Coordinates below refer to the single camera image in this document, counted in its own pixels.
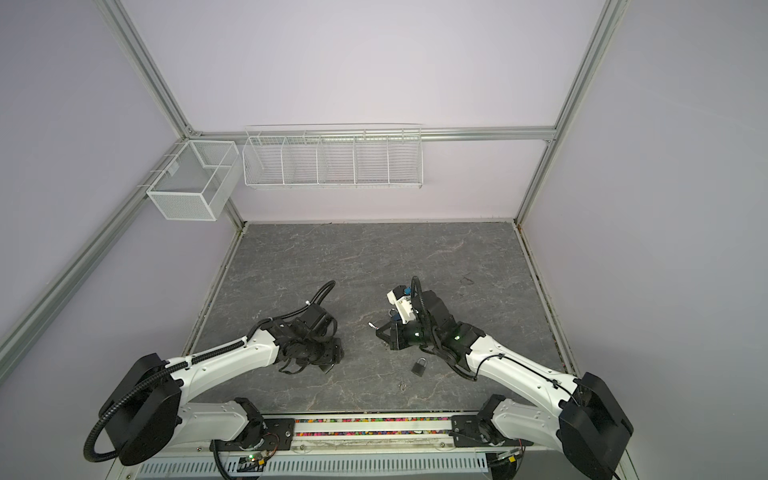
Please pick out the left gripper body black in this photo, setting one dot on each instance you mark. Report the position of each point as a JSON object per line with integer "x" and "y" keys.
{"x": 325, "y": 353}

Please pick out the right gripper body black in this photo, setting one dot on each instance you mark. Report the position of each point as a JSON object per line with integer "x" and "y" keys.
{"x": 403, "y": 334}

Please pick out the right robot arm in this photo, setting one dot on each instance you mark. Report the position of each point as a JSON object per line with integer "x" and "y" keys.
{"x": 577, "y": 416}

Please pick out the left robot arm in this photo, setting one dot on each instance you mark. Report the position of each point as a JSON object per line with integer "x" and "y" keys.
{"x": 154, "y": 406}

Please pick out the dark grey padlock right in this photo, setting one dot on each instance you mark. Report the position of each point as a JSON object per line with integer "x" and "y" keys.
{"x": 419, "y": 367}

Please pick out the white mesh box basket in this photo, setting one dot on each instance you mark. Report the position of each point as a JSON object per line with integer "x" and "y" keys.
{"x": 198, "y": 181}

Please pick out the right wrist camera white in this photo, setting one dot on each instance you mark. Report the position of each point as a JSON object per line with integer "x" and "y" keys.
{"x": 402, "y": 309}

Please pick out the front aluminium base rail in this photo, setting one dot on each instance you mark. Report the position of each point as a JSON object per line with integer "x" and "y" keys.
{"x": 372, "y": 429}

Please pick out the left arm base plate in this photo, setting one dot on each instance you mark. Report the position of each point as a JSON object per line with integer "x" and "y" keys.
{"x": 272, "y": 434}

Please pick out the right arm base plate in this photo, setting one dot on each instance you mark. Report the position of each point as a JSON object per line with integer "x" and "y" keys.
{"x": 477, "y": 431}

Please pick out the white vented cable duct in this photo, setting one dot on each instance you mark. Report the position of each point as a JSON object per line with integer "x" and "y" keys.
{"x": 322, "y": 466}

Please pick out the white wire shelf basket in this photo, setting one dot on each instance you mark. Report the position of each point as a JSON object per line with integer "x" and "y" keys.
{"x": 333, "y": 155}

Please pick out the aluminium frame rails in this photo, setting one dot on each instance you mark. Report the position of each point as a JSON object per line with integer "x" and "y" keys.
{"x": 30, "y": 327}

